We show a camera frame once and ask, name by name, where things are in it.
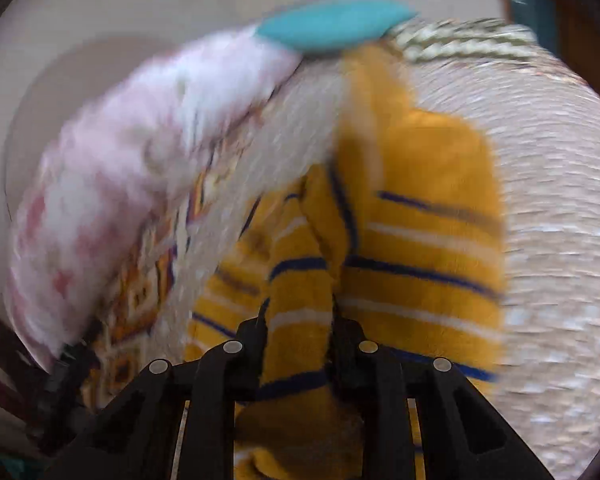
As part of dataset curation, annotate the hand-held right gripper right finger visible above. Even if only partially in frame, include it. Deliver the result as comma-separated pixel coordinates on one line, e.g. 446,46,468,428
330,316,556,480

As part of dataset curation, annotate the geometric patterned blanket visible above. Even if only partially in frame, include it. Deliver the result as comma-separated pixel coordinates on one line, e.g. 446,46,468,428
79,105,286,413

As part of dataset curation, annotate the brown wooden bed frame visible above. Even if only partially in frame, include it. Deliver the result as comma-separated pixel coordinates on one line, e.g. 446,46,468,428
0,297,48,443

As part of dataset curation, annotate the olive white-dotted pillow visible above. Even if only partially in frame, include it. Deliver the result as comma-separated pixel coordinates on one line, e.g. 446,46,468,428
386,16,538,65

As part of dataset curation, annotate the dark object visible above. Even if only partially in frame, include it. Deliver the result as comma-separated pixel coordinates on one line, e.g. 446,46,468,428
27,342,103,456

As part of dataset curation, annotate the yellow striped sweater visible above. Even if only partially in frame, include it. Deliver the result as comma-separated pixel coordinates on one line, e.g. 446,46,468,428
184,42,507,480

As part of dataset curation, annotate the blue pillow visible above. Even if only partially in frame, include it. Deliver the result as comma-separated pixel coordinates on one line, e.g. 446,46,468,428
256,0,417,56

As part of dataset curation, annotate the pink floral duvet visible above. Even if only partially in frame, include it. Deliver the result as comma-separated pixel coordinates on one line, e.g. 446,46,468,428
4,24,303,373

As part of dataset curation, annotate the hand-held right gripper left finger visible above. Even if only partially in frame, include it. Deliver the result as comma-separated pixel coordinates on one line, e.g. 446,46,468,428
44,316,269,480

